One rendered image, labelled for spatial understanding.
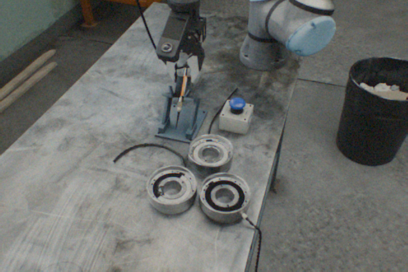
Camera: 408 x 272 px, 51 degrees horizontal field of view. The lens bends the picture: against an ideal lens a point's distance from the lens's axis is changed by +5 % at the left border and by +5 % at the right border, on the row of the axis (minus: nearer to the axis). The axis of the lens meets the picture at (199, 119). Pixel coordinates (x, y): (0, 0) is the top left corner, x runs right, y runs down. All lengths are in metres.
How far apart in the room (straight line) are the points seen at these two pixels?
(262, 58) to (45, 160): 0.66
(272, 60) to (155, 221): 0.63
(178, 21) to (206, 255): 0.47
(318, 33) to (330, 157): 1.17
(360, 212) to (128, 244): 1.34
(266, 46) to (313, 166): 1.00
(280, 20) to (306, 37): 0.09
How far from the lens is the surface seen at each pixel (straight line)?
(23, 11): 2.90
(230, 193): 0.88
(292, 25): 1.10
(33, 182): 0.99
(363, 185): 2.11
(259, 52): 1.25
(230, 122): 1.02
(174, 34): 0.89
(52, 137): 1.08
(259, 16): 1.20
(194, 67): 0.96
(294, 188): 2.00
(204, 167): 0.90
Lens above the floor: 1.50
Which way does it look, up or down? 41 degrees down
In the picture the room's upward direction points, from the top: straight up
